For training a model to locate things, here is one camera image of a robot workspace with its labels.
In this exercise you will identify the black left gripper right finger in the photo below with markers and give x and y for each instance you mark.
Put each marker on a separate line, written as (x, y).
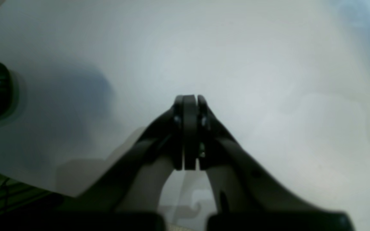
(247, 196)

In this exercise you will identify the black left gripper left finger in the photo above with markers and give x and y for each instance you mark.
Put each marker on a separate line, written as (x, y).
(126, 196)

